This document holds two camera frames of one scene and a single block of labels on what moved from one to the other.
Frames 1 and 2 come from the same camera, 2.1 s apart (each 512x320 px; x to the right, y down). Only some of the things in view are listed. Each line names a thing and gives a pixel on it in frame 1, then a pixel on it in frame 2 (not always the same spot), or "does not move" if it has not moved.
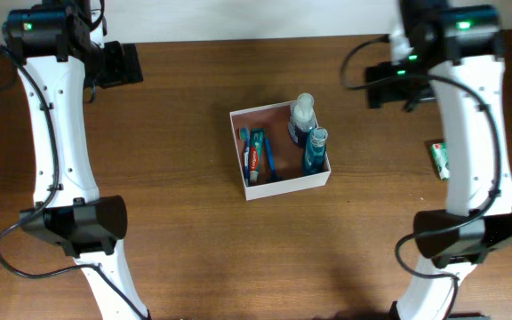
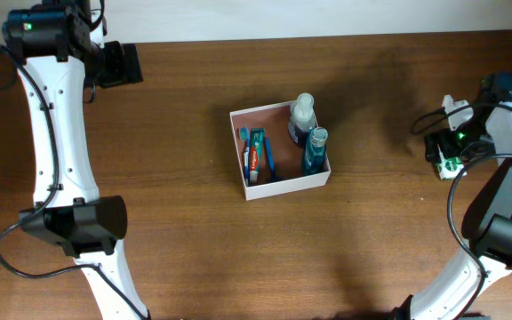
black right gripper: (390, 93) → (447, 140)
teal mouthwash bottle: (316, 150) does not move
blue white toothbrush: (244, 137) does not move
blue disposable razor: (274, 175) does not move
